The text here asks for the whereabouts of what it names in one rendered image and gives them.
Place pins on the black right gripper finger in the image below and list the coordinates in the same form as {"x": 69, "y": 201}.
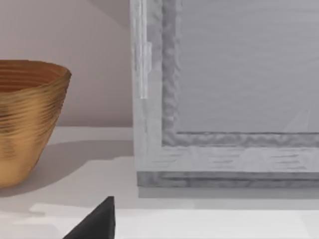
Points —
{"x": 102, "y": 221}

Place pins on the pale grey wooden cabinet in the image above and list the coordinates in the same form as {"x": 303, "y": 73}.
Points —
{"x": 149, "y": 171}

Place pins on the brown ribbed bowl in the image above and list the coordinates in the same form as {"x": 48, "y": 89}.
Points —
{"x": 27, "y": 119}

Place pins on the grey cabinet door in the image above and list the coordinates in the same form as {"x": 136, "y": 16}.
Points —
{"x": 239, "y": 74}

